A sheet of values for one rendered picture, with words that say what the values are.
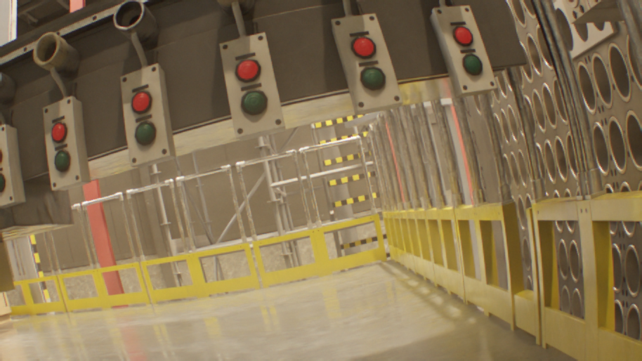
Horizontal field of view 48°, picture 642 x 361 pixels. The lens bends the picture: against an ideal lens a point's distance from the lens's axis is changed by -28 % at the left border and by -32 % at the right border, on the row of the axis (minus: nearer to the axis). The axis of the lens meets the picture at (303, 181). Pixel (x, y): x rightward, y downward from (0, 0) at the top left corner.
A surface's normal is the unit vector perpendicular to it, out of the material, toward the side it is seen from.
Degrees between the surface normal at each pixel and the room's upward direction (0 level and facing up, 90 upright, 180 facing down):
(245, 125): 90
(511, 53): 90
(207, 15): 90
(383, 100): 90
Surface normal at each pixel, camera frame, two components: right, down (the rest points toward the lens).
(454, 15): -0.01, -0.04
